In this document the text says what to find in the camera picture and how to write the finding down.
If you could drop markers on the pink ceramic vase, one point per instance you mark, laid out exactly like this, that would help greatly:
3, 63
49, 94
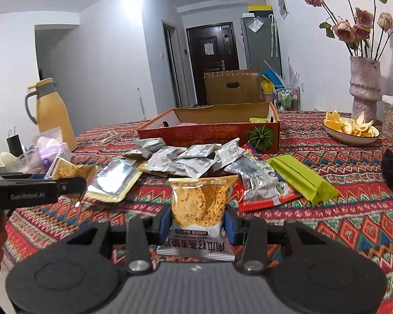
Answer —
365, 85

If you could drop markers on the dried pink roses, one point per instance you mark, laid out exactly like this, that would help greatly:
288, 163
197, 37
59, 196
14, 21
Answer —
347, 29

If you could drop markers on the blue plastic sheet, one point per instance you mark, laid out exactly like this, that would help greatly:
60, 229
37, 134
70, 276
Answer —
275, 75

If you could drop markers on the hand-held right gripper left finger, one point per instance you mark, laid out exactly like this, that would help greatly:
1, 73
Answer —
165, 222

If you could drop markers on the bag of purple tissue packs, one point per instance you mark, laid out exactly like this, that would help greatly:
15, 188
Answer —
50, 150

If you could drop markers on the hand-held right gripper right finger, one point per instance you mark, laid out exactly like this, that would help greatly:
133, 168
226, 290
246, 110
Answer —
231, 227

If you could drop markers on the yellow box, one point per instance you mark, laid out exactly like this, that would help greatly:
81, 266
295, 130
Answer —
260, 8

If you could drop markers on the red-edged silver packet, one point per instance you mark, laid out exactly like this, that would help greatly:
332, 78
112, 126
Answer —
262, 183

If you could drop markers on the clear plastic bag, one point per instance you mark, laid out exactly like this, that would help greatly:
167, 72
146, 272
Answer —
255, 25

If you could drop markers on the patterned red tablecloth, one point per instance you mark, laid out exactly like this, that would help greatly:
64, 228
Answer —
347, 209

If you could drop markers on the storage cart with bottles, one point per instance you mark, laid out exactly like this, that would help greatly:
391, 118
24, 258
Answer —
283, 98

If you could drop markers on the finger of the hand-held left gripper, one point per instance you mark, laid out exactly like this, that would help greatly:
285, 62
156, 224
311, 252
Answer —
72, 185

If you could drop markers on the dark entrance door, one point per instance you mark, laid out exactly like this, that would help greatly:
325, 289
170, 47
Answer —
222, 59

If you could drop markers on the small green snack packet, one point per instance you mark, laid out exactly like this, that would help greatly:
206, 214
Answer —
258, 119

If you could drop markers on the white folded umbrella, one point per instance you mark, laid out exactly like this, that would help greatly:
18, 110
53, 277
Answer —
274, 36

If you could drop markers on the bowl of yellow peels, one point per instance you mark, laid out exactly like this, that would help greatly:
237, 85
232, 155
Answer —
347, 124

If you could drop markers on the orange cardboard box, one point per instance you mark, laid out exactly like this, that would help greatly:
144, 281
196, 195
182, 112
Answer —
209, 134

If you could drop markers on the yellow oat crisp packet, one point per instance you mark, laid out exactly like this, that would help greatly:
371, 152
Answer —
198, 202
70, 170

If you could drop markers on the yellow thermos jug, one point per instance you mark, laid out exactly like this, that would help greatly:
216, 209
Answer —
54, 114

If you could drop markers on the white bowl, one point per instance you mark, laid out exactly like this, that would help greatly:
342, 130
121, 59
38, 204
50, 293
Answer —
350, 139

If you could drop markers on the pile of silver snack packets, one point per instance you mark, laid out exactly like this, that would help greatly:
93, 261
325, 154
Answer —
186, 160

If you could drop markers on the brown cardboard box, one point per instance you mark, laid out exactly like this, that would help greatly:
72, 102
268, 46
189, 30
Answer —
232, 86

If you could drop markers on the purple feather decoration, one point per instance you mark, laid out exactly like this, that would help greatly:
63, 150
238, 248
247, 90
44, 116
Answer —
294, 72

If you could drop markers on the small black paper bag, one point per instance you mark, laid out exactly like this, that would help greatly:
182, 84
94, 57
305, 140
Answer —
14, 144

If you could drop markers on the glass cup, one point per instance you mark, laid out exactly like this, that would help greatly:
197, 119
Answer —
32, 162

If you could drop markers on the pink snack packet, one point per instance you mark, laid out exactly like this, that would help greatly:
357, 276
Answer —
186, 124

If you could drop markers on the paper note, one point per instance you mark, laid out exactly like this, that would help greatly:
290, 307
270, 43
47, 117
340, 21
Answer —
209, 49

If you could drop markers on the wall picture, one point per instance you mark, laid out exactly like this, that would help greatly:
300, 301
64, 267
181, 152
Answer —
282, 5

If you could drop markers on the grey refrigerator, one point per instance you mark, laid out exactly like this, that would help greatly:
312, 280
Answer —
262, 45

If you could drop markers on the long green snack packet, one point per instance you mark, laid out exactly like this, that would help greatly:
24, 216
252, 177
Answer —
301, 176

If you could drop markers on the gold-edged foil packet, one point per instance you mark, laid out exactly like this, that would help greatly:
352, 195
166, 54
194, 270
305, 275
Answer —
113, 180

